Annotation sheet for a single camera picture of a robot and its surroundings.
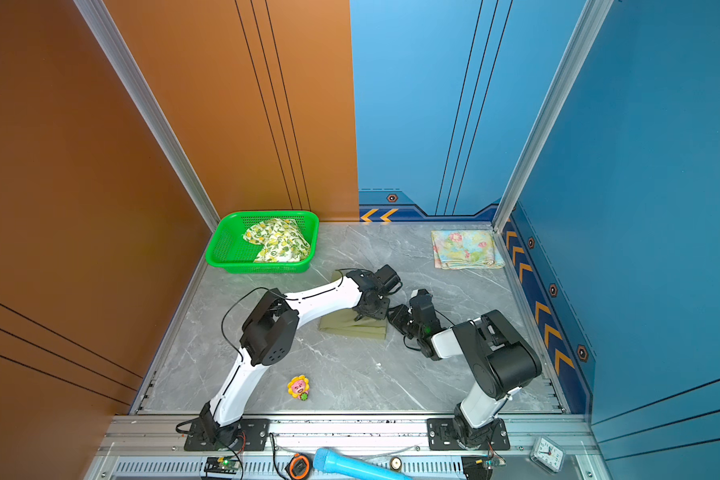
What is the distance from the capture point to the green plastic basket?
103cm

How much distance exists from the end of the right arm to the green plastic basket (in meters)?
0.36

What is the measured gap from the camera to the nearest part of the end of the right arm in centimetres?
72
